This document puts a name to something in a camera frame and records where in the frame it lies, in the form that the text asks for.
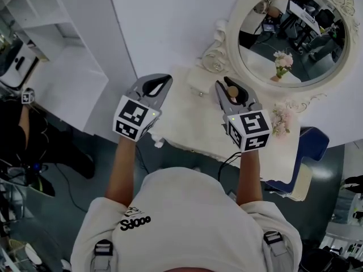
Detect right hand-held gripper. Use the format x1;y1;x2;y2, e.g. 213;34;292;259
215;76;273;154

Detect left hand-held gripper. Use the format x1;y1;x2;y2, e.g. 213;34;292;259
112;73;174;143

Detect person's right forearm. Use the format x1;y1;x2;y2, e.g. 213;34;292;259
235;151;263;207

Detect person's left forearm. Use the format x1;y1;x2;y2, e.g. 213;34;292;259
104;136;137;210

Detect white dressing table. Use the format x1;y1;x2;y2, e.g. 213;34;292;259
150;63;302;185

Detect pink flowers in vase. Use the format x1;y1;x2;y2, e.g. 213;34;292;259
269;101;293;139

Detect white shelf cabinet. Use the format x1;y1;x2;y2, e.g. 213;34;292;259
0;0;110;133

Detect blue chair white legs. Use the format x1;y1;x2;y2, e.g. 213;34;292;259
264;126;331;202

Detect person's white shirt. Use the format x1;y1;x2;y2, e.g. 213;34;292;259
70;166;303;272

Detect white appliance black slot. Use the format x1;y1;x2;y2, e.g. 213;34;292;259
0;38;39;89

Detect wicker basket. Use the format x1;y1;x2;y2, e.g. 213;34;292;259
7;238;27;252

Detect oval mirror white ornate frame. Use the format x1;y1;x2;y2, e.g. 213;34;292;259
200;0;361;111

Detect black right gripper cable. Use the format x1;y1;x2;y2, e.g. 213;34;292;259
218;151;243;182

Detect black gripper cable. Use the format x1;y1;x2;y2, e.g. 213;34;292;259
218;151;243;182
135;144;150;176

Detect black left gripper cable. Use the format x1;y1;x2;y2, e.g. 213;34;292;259
135;144;150;176

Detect black floor cable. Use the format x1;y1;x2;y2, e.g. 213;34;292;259
54;163;89;214

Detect grey right shoulder strap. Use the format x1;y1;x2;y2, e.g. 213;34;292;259
263;231;292;272

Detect grey shoulder strap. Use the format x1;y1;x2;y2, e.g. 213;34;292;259
263;231;292;272
91;239;116;272

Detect grey left shoulder strap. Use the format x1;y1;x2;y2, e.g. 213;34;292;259
91;239;116;272

